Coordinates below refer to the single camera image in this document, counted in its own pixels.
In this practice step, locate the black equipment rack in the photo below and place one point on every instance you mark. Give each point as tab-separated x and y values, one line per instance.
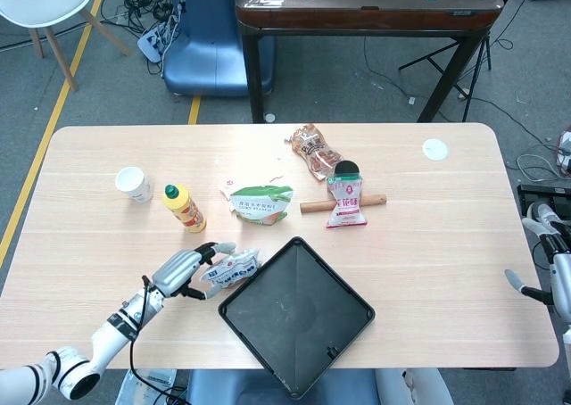
540	195

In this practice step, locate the red white pouch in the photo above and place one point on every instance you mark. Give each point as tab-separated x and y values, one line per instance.
347	206

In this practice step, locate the black tripod stand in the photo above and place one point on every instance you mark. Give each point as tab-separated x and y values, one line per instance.
477	57

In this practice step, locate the white paper cup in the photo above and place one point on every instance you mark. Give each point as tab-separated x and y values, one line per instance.
131	184

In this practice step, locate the black square tray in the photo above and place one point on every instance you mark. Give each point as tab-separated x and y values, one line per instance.
296	318

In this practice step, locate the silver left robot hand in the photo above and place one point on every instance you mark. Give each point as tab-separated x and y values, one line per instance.
176	273

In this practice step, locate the blue robot torso base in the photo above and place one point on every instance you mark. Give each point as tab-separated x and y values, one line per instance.
241	389

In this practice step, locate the yellow bottle with green cap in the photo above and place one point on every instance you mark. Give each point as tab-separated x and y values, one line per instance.
183	209

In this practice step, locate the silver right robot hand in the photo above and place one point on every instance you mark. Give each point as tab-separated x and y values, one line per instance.
563	280

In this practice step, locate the brown bread package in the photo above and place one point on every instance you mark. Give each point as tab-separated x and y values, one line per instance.
312	148

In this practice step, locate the white robot body shell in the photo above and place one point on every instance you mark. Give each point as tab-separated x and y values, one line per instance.
415	389

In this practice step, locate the clear plastic bag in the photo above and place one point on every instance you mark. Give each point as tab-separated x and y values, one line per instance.
147	385

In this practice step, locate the blue machine base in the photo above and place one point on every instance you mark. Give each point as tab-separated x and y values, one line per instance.
209	52

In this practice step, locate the white power strip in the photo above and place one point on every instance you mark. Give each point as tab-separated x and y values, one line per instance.
151	43

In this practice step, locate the brown mahjong table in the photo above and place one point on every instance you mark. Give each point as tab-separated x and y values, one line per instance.
370	14

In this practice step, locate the small white pink sachet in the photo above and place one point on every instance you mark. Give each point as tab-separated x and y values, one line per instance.
226	188

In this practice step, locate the green white corn starch bag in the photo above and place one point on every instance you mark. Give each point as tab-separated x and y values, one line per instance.
261	204

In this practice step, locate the white chair with wooden legs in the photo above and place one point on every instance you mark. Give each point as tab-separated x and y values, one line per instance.
40	1

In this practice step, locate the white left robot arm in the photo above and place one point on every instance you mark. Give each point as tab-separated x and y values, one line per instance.
107	338

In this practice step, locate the wooden rolling pin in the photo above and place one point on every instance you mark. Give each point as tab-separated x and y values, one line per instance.
316	207

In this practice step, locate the white round table grommet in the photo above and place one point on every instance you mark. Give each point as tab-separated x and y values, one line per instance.
435	149

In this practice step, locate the blue and white sugar packet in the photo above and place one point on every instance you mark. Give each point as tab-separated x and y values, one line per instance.
232	271

